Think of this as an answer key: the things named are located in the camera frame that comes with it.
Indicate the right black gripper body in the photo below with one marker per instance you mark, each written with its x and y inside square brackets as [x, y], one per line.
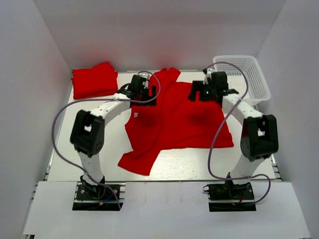
[210, 87]

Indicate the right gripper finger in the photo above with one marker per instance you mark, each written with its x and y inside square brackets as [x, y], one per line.
[205, 96]
[195, 87]

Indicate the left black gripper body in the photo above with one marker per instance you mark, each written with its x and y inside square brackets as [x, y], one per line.
[144, 94]

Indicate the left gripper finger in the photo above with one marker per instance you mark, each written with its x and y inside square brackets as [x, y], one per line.
[153, 93]
[152, 103]

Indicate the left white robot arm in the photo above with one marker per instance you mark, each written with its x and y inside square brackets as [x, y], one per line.
[88, 131]

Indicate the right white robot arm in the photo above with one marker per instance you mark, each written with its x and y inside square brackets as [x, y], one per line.
[259, 136]

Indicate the folded red t-shirt stack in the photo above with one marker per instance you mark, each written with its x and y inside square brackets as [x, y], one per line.
[98, 81]

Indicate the white plastic basket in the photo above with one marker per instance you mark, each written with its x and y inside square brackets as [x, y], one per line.
[244, 73]

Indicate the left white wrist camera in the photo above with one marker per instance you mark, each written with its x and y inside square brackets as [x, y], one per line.
[144, 74]

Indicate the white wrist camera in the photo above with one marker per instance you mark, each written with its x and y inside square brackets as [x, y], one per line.
[207, 79]
[144, 74]

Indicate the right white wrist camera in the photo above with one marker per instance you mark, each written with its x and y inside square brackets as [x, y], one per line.
[207, 79]

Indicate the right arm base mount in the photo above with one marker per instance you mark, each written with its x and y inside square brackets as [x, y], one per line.
[230, 197]

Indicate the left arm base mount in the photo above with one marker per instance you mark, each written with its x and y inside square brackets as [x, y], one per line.
[104, 200]

